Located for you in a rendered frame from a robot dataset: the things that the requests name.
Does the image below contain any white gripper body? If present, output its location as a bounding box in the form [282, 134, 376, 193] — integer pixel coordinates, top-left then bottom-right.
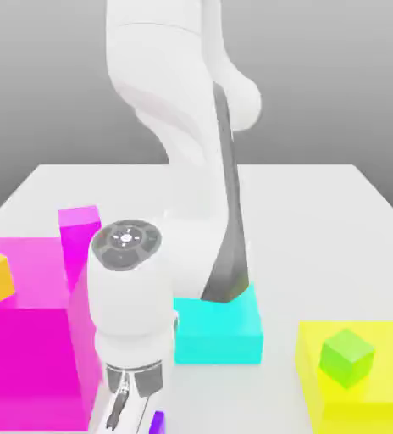
[91, 389, 154, 434]

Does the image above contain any small purple cube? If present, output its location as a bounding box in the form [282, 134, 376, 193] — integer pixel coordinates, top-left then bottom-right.
[148, 410, 166, 434]

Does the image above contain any small green cube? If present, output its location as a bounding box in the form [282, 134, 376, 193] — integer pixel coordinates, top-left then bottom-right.
[318, 328, 376, 390]

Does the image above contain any large cyan box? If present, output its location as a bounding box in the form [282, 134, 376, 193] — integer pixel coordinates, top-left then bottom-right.
[173, 281, 264, 366]

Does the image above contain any large magenta box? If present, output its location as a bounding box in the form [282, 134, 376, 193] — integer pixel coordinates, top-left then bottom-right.
[0, 236, 103, 432]

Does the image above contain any tall magenta box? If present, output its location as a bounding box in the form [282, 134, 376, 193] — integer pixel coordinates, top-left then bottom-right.
[58, 205, 102, 295]

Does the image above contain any large yellow box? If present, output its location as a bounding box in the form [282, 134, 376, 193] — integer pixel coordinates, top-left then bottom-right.
[295, 320, 393, 434]

